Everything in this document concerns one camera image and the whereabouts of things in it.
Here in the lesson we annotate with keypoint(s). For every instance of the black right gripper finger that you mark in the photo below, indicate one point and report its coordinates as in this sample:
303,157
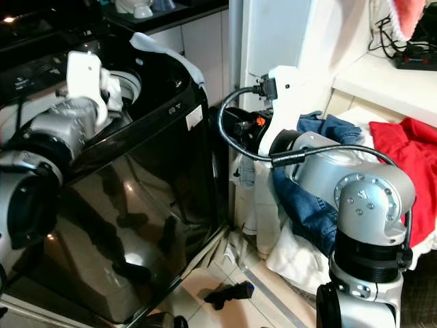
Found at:
231,124

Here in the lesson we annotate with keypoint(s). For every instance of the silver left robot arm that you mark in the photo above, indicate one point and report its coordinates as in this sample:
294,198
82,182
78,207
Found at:
34,184

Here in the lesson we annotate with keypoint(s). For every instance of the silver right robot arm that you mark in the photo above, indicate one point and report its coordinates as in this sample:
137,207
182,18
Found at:
369,198

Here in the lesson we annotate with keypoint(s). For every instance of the black top-load washing machine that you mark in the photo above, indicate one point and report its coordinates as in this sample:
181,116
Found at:
150,184

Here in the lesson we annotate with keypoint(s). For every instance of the grey metal pole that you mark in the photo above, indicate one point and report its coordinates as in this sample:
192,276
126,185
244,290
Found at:
235,48

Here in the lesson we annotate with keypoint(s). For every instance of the blue denim jeans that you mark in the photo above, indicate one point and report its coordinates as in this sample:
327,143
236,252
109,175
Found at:
307,205

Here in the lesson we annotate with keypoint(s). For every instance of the white shelf cabinet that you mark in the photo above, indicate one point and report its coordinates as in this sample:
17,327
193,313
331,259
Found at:
280,31

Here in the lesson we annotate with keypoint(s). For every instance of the white cloth pile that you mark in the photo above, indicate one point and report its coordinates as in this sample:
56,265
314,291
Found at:
290,263

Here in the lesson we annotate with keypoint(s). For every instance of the white ceramic cup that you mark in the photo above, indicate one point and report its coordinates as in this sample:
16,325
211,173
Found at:
134,7

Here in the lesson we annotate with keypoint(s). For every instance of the red garment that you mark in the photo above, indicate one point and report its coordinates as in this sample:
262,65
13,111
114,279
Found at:
413,164

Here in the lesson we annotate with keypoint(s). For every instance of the black sock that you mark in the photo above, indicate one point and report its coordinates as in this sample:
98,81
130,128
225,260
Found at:
229,294

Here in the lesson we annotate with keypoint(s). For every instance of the black power strip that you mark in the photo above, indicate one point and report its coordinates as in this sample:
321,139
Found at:
416,58

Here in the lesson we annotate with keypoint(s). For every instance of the pink towel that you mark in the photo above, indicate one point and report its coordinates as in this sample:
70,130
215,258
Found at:
413,15

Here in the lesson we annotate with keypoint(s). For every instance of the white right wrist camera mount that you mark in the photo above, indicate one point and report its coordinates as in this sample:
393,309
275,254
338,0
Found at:
283,109

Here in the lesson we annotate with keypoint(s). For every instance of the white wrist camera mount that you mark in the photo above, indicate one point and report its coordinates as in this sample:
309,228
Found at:
83,72
283,109

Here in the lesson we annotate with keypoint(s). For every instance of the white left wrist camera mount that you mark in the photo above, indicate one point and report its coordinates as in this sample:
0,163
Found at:
83,72

